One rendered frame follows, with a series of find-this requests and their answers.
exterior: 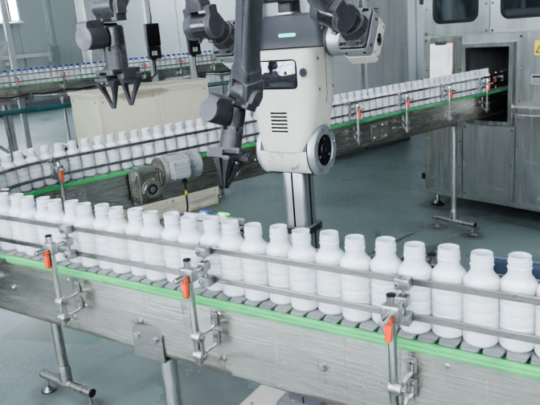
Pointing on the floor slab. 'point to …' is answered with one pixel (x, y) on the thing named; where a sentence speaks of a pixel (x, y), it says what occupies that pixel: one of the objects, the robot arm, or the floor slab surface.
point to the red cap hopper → (14, 73)
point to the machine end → (478, 61)
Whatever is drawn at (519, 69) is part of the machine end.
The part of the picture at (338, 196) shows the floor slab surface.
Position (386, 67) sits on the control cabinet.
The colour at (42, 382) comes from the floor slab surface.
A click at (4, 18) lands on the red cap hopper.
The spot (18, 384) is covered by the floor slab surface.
